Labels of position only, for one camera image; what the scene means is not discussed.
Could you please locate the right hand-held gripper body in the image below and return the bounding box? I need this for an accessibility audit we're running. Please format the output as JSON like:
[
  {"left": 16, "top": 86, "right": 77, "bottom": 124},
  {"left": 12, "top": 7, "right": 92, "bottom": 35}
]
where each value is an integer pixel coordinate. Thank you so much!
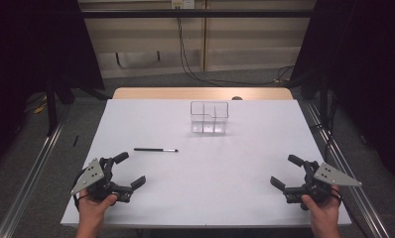
[{"left": 284, "top": 160, "right": 363, "bottom": 211}]

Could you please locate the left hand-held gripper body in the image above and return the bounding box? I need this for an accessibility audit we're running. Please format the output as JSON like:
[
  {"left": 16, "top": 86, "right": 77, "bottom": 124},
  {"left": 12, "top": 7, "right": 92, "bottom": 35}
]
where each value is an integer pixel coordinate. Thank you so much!
[{"left": 69, "top": 158, "right": 134, "bottom": 203}]

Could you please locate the black pen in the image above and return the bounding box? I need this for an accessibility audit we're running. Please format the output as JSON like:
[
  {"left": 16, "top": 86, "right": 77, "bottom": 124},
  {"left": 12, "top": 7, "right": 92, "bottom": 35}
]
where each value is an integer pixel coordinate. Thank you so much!
[{"left": 133, "top": 147, "right": 180, "bottom": 154}]

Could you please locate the clear plastic divided container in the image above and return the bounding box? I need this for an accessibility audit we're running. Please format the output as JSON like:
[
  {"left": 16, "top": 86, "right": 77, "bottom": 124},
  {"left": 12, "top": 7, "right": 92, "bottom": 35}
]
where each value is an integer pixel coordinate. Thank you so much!
[{"left": 190, "top": 100, "right": 230, "bottom": 135}]

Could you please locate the person's left hand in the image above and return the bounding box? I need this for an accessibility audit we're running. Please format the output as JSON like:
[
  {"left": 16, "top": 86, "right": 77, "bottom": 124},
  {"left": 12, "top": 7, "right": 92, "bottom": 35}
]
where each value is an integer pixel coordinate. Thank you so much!
[{"left": 77, "top": 188, "right": 119, "bottom": 221}]

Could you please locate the person's right hand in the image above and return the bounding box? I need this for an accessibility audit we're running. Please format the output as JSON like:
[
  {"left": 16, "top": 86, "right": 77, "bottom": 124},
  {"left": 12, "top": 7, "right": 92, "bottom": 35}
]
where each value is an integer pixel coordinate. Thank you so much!
[{"left": 301, "top": 184, "right": 342, "bottom": 221}]

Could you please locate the black metal stand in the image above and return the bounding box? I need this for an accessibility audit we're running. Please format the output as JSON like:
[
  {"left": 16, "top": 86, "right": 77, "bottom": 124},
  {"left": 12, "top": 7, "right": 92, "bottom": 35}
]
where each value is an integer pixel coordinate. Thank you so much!
[
  {"left": 319, "top": 70, "right": 329, "bottom": 133},
  {"left": 44, "top": 73, "right": 60, "bottom": 137}
]

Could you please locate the wooden table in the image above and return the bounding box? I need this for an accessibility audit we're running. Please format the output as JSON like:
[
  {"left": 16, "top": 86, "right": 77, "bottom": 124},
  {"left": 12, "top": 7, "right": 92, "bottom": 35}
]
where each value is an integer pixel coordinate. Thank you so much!
[{"left": 112, "top": 86, "right": 295, "bottom": 101}]

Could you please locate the black curtain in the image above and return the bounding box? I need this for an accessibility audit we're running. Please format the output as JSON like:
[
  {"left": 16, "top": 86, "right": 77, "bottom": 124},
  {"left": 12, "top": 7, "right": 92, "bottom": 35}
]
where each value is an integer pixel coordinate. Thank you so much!
[
  {"left": 290, "top": 0, "right": 395, "bottom": 189},
  {"left": 0, "top": 0, "right": 106, "bottom": 173}
]

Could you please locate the black horizontal metal bar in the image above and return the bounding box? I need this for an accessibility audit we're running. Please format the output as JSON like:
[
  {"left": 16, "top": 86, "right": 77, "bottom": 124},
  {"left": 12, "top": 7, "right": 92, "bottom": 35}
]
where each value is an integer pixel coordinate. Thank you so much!
[{"left": 80, "top": 8, "right": 315, "bottom": 20}]

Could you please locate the black wrist strap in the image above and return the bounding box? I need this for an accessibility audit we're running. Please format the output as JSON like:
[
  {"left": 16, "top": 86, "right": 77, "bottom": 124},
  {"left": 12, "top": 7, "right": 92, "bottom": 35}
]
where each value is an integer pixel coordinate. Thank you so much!
[
  {"left": 71, "top": 192, "right": 87, "bottom": 212},
  {"left": 329, "top": 188, "right": 342, "bottom": 203}
]

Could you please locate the metal floor rail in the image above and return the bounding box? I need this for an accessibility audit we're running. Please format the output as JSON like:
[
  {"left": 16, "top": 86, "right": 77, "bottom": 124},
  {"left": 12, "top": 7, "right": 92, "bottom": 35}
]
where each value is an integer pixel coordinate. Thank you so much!
[
  {"left": 303, "top": 98, "right": 391, "bottom": 238},
  {"left": 0, "top": 107, "right": 72, "bottom": 238}
]

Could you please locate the black floor cable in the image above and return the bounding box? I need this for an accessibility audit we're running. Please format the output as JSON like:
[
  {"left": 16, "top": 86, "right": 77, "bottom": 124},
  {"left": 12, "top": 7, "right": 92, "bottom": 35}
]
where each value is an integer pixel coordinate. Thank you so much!
[{"left": 176, "top": 17, "right": 297, "bottom": 87}]

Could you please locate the white wall socket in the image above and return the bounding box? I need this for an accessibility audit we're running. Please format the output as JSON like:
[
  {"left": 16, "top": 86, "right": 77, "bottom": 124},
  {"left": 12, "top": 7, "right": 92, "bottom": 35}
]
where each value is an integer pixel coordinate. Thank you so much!
[{"left": 171, "top": 0, "right": 197, "bottom": 10}]

